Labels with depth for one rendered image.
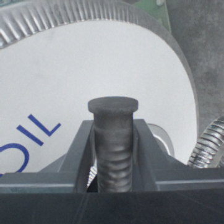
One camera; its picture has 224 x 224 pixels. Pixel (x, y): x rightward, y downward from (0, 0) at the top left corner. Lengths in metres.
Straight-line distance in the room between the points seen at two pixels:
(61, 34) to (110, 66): 0.12
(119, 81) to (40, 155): 0.23
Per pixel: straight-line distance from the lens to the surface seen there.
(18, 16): 0.28
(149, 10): 0.99
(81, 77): 0.31
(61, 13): 0.31
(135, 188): 0.89
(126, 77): 0.40
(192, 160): 0.18
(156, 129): 0.55
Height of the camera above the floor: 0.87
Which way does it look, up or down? 29 degrees down
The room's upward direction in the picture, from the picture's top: 135 degrees counter-clockwise
